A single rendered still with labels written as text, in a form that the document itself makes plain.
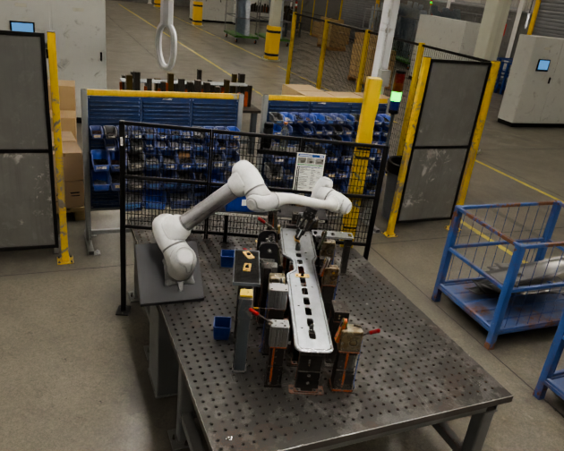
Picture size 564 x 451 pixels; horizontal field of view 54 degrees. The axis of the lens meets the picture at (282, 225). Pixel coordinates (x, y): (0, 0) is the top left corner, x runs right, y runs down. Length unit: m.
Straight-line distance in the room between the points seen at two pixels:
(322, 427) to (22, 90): 3.47
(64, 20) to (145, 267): 6.64
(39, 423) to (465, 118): 5.05
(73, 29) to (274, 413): 7.85
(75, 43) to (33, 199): 4.88
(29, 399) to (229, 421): 1.64
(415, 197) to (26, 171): 4.04
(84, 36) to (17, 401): 6.81
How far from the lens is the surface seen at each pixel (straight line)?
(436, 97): 6.23
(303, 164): 4.05
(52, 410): 3.86
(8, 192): 5.18
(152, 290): 3.46
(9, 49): 4.86
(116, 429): 3.69
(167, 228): 3.34
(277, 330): 2.69
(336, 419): 2.79
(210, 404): 2.78
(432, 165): 6.53
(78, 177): 6.09
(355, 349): 2.80
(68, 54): 9.74
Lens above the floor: 2.56
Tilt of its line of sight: 24 degrees down
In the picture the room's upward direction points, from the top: 7 degrees clockwise
